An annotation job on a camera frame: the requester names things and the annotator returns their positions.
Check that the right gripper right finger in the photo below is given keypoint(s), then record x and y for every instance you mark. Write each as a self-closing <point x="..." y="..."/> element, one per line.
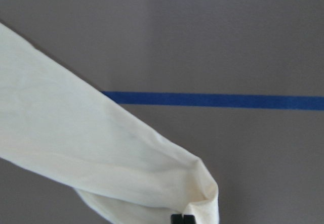
<point x="188" y="219"/>

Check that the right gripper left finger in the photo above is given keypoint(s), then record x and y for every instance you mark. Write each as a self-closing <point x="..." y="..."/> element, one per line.
<point x="176" y="219"/>

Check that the beige long-sleeve printed shirt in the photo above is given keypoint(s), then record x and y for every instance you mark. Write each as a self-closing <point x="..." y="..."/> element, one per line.
<point x="55" y="124"/>

